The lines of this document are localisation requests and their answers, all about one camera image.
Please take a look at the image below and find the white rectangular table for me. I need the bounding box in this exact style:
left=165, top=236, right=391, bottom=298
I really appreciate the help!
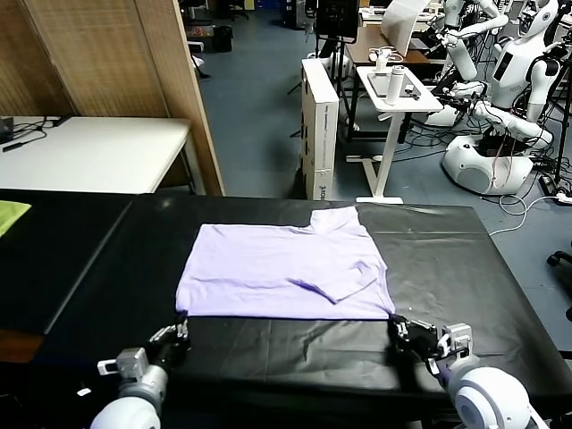
left=0, top=115, right=198, bottom=196

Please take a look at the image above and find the lavender t-shirt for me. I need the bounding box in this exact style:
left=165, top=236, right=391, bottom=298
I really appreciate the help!
left=174, top=208, right=397, bottom=322

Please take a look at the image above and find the tall white cardboard box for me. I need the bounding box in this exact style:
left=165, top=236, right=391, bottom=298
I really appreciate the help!
left=300, top=57, right=341, bottom=202

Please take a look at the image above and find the green cloth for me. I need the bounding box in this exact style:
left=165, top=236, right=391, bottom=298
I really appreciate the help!
left=0, top=200, right=32, bottom=238

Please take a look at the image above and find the white phone holder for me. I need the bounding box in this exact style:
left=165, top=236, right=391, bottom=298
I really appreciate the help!
left=368, top=46, right=402, bottom=72

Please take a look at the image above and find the black cable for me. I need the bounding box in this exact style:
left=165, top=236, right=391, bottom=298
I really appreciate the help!
left=2, top=114, right=72, bottom=153

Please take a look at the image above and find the black monitor on tripod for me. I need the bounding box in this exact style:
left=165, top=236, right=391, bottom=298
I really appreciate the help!
left=288, top=0, right=361, bottom=139

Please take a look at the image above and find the black office chair base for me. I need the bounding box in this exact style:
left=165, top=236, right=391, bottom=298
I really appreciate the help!
left=547, top=240, right=572, bottom=323

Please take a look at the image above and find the large black table cover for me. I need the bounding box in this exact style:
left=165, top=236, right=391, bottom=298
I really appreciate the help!
left=35, top=194, right=567, bottom=403

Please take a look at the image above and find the wooden partition screen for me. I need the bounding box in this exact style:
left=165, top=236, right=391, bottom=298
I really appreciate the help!
left=0, top=0, right=226, bottom=198

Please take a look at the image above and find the white floor cable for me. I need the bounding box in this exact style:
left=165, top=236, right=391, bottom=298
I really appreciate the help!
left=489, top=194, right=568, bottom=237

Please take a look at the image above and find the small white standing desk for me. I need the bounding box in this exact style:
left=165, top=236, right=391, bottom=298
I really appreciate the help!
left=346, top=65, right=444, bottom=205

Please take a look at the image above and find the grey tablet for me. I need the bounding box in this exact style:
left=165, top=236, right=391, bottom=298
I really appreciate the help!
left=366, top=71, right=424, bottom=98

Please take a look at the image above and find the small black table cover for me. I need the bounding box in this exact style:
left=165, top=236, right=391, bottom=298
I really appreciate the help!
left=0, top=188, right=135, bottom=336

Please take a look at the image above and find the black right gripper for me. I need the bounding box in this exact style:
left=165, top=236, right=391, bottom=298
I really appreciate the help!
left=387, top=315, right=442, bottom=358

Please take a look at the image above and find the white thermos bottle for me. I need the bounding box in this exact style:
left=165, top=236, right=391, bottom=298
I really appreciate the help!
left=386, top=64, right=407, bottom=106

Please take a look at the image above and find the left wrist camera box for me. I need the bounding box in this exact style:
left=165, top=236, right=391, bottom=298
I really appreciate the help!
left=97, top=347, right=148, bottom=379

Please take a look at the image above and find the black trash bin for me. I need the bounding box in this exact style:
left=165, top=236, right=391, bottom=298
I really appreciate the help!
left=212, top=25, right=233, bottom=53

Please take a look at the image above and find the white open laptop lid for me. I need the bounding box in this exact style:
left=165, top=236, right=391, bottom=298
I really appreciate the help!
left=381, top=0, right=428, bottom=57

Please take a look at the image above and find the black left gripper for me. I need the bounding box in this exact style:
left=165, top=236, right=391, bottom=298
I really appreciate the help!
left=147, top=316, right=191, bottom=372

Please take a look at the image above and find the white humanoid robot wheeled base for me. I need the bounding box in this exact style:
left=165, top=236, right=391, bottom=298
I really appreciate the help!
left=441, top=0, right=567, bottom=197

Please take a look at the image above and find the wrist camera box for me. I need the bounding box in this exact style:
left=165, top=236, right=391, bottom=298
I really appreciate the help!
left=440, top=322, right=474, bottom=358
left=97, top=347, right=148, bottom=379

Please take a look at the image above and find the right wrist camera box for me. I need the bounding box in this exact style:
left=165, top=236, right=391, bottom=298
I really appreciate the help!
left=440, top=322, right=474, bottom=358

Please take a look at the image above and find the floor power strip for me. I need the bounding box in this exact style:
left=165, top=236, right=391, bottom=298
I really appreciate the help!
left=538, top=174, right=572, bottom=205

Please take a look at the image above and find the brown wooden desk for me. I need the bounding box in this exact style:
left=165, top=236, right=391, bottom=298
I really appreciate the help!
left=346, top=24, right=448, bottom=68

